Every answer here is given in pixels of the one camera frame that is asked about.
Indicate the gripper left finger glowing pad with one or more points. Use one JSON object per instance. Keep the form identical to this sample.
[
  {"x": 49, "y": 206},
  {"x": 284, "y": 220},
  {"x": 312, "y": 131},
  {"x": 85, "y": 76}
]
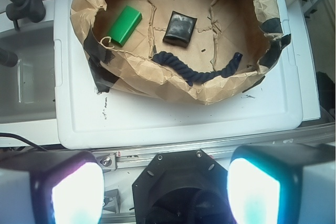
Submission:
[{"x": 51, "y": 187}]

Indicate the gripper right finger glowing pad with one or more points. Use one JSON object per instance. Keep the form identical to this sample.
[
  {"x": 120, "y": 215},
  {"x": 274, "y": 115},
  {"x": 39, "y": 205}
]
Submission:
[{"x": 291, "y": 183}]

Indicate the green box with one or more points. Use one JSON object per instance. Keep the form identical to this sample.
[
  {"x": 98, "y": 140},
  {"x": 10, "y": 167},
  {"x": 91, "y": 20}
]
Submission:
[{"x": 124, "y": 25}]

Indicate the black box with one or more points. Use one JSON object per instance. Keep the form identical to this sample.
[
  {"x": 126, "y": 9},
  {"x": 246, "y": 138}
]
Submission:
[{"x": 179, "y": 30}]

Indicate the white plastic bin lid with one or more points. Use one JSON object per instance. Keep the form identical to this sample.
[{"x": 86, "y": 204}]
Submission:
[{"x": 88, "y": 119}]

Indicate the clear plastic bin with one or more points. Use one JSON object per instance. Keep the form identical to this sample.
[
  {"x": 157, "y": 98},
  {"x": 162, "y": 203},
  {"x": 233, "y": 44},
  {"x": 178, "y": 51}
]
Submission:
[{"x": 28, "y": 88}]

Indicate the brown paper bag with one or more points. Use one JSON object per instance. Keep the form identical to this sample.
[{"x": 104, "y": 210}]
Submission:
[{"x": 189, "y": 51}]

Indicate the black clamp knob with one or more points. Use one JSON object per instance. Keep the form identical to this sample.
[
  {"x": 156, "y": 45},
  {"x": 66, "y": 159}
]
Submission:
[{"x": 34, "y": 10}]

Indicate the aluminium frame rail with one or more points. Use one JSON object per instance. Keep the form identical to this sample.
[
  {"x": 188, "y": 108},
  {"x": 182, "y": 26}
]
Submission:
[{"x": 138, "y": 156}]

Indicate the black octagonal mount plate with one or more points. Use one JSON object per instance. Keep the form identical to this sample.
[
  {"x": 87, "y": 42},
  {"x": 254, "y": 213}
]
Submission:
[{"x": 182, "y": 187}]

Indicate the black tube handle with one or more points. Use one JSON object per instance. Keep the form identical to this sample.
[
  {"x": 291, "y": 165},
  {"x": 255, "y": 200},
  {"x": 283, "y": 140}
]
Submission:
[{"x": 8, "y": 58}]

